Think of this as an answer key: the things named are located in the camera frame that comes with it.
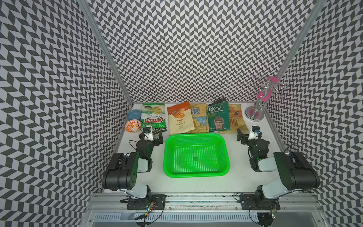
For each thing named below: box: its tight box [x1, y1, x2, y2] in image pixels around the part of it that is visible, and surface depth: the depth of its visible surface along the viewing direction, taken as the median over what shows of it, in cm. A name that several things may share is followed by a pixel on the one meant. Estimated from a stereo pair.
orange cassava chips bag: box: [167, 101, 195, 136], surface depth 107 cm
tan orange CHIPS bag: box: [218, 104, 249, 134], surface depth 110 cm
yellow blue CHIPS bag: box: [188, 103, 210, 133], surface depth 107 cm
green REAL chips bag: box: [207, 101, 231, 133], surface depth 106 cm
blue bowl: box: [126, 109, 142, 122], surface depth 110 cm
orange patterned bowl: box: [124, 119, 142, 133], surface depth 103 cm
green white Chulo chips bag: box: [140, 102, 167, 129], surface depth 107 cm
